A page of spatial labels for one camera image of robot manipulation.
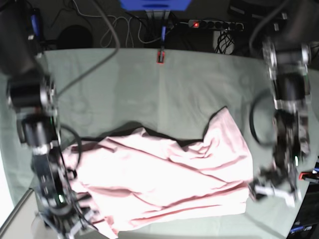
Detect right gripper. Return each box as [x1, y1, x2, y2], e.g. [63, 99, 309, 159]
[35, 192, 98, 239]

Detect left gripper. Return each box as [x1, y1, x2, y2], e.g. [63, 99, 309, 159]
[248, 166, 302, 208]

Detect pink t-shirt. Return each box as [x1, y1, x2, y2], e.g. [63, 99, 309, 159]
[63, 108, 253, 239]

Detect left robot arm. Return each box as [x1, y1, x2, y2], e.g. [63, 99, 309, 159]
[248, 0, 319, 207]

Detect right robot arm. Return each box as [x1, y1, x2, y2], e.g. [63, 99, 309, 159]
[0, 0, 95, 239]

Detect red right table clamp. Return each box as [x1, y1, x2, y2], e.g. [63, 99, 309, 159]
[299, 170, 319, 184]

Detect red table clamp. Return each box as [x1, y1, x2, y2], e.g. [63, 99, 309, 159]
[157, 50, 165, 64]
[299, 170, 319, 184]

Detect white bin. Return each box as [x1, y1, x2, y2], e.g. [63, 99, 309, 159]
[0, 189, 54, 239]

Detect green table cloth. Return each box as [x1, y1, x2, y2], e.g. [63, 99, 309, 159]
[0, 49, 319, 239]

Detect black power strip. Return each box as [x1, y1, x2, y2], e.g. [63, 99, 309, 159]
[188, 19, 245, 32]

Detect red centre table clamp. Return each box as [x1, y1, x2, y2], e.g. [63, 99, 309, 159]
[157, 50, 165, 64]

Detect blue box at top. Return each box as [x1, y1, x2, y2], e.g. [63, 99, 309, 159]
[120, 0, 191, 11]

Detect blue clamp handle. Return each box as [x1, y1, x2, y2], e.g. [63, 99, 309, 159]
[160, 25, 166, 43]

